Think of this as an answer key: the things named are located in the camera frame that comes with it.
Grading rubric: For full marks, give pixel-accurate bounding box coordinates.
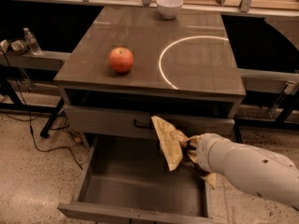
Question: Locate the grey side shelf left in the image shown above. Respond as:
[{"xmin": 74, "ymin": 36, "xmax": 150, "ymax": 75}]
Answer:
[{"xmin": 0, "ymin": 50, "xmax": 70, "ymax": 71}]

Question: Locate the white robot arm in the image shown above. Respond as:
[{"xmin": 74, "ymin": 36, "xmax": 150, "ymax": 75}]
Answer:
[{"xmin": 151, "ymin": 116, "xmax": 299, "ymax": 211}]

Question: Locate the white bowl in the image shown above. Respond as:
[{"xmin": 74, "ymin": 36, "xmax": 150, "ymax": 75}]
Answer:
[{"xmin": 156, "ymin": 0, "xmax": 183, "ymax": 19}]

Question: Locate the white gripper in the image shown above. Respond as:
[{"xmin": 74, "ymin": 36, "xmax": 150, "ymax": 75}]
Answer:
[{"xmin": 151, "ymin": 116, "xmax": 231, "ymax": 189}]

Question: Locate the red apple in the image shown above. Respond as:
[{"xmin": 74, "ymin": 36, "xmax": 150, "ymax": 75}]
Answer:
[{"xmin": 108, "ymin": 47, "xmax": 134, "ymax": 74}]

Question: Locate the tape roll on shelf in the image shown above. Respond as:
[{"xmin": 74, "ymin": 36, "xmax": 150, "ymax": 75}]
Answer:
[{"xmin": 7, "ymin": 39, "xmax": 28, "ymax": 56}]

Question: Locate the clear plastic water bottle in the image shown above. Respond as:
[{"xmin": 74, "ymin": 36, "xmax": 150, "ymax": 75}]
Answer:
[{"xmin": 23, "ymin": 27, "xmax": 42, "ymax": 55}]

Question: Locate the grey side shelf right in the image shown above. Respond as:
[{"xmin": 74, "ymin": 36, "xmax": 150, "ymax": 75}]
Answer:
[{"xmin": 238, "ymin": 68, "xmax": 299, "ymax": 95}]

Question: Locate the black drawer handle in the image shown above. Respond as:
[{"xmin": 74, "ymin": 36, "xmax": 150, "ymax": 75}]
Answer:
[{"xmin": 133, "ymin": 119, "xmax": 154, "ymax": 130}]

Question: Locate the grey side shelf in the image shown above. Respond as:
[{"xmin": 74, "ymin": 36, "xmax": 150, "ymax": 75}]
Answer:
[
  {"xmin": 0, "ymin": 50, "xmax": 70, "ymax": 71},
  {"xmin": 238, "ymin": 68, "xmax": 299, "ymax": 95}
]

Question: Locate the brown chip bag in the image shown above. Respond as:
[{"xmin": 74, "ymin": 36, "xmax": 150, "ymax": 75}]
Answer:
[{"xmin": 171, "ymin": 130, "xmax": 200, "ymax": 170}]

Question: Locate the grey drawer cabinet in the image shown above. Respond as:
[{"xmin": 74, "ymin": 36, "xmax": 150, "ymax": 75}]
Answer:
[{"xmin": 52, "ymin": 5, "xmax": 247, "ymax": 161}]

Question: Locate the open grey middle drawer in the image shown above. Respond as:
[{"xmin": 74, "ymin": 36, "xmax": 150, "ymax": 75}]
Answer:
[{"xmin": 58, "ymin": 135, "xmax": 216, "ymax": 224}]

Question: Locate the black floor cable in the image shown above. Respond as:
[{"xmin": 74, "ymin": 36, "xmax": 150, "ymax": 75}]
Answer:
[{"xmin": 0, "ymin": 47, "xmax": 84, "ymax": 171}]

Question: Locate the closed grey top drawer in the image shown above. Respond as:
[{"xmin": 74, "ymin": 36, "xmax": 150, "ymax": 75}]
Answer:
[{"xmin": 64, "ymin": 105, "xmax": 235, "ymax": 139}]

